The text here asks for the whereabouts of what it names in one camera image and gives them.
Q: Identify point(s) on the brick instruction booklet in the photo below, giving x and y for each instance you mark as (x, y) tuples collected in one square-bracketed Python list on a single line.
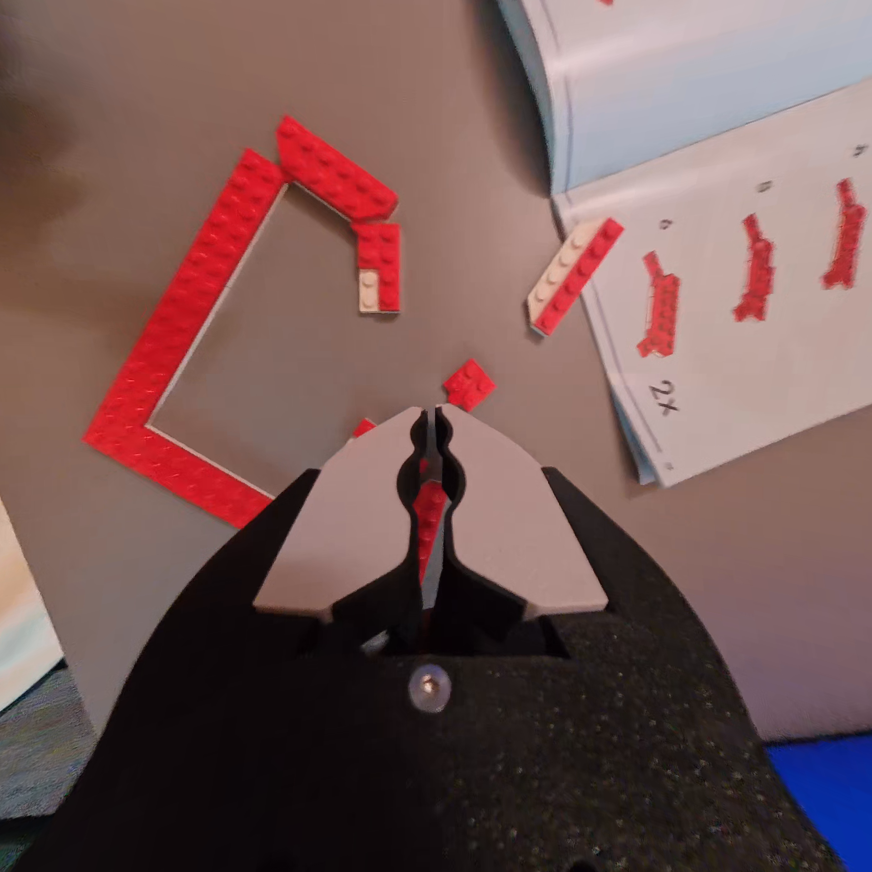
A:
[(736, 204)]

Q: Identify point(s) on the white panel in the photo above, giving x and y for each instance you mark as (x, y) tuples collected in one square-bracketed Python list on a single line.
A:
[(24, 613)]

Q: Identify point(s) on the red brick frame assembly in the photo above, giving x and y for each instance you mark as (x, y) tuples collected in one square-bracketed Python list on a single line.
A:
[(184, 320)]

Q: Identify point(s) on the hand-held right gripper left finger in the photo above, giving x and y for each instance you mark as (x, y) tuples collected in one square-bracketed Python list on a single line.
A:
[(340, 524)]

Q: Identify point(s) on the blue plastic bin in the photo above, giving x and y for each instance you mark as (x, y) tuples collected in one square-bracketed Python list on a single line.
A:
[(828, 804)]

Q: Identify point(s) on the small red brick plate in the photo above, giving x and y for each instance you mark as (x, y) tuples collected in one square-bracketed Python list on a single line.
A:
[(364, 429), (470, 385)]

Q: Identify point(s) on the red and white wedge assembly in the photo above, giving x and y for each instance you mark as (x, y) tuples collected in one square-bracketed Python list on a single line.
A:
[(576, 276)]

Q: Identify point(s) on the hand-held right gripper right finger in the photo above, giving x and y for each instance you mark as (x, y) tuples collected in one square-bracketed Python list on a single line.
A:
[(518, 524)]

